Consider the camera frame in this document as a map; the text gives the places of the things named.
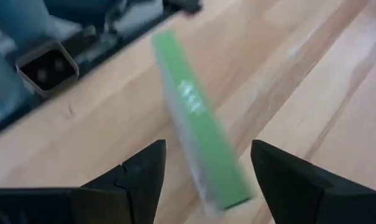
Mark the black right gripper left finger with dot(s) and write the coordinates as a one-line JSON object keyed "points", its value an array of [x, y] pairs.
{"points": [[129, 193]]}

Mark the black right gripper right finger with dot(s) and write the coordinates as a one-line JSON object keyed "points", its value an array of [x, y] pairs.
{"points": [[300, 193]]}

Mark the slim box with green edge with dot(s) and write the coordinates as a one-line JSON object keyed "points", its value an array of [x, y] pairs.
{"points": [[194, 118]]}

